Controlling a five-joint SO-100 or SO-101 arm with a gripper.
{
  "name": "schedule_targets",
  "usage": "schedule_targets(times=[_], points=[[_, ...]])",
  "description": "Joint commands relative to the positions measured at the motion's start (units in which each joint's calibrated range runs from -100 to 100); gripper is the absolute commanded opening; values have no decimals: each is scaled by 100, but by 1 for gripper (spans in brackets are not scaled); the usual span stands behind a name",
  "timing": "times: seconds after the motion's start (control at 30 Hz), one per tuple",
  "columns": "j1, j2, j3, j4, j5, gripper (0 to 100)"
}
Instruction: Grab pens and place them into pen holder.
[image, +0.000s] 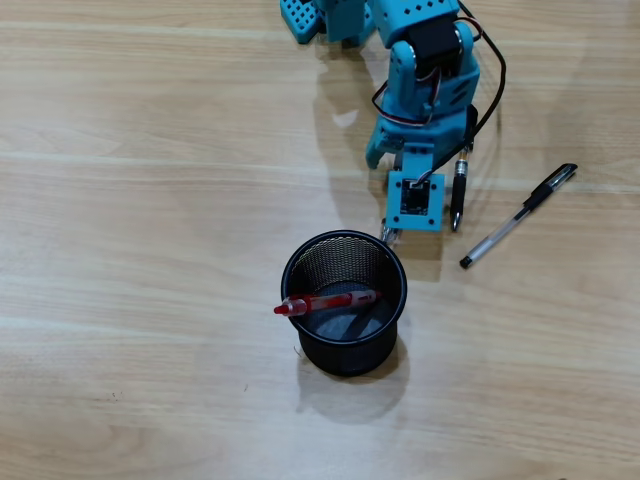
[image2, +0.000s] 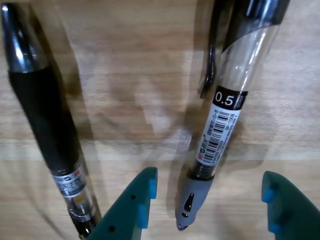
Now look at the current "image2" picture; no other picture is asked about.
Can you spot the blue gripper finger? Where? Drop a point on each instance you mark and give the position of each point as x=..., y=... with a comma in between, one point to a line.
x=292, y=215
x=125, y=212

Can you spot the clear pen with grey grip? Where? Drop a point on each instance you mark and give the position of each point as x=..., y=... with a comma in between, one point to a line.
x=225, y=130

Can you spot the black grip pen chrome tip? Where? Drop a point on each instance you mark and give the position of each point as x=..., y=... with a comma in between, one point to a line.
x=45, y=112

